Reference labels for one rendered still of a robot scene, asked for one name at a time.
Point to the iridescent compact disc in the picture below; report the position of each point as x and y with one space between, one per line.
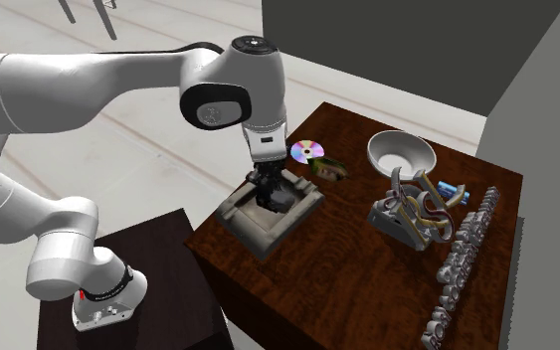
306 151

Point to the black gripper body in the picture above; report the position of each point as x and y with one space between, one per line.
271 186

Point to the grey letter sign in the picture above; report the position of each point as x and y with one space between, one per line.
464 264

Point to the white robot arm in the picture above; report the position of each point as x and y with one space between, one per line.
90 87

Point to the blue small box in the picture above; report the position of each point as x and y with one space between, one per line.
451 190

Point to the dark robot stand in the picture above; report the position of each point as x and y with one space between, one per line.
173 295

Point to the grey square ashtray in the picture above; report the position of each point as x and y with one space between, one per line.
260 225

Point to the white bowl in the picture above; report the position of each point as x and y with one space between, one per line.
400 155

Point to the green picture card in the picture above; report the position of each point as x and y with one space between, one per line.
329 169

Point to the brown wooden table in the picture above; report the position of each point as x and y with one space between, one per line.
347 271

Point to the grey abstract sculpture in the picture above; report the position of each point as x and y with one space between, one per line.
413 213

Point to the dark chair legs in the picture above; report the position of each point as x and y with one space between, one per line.
96 14

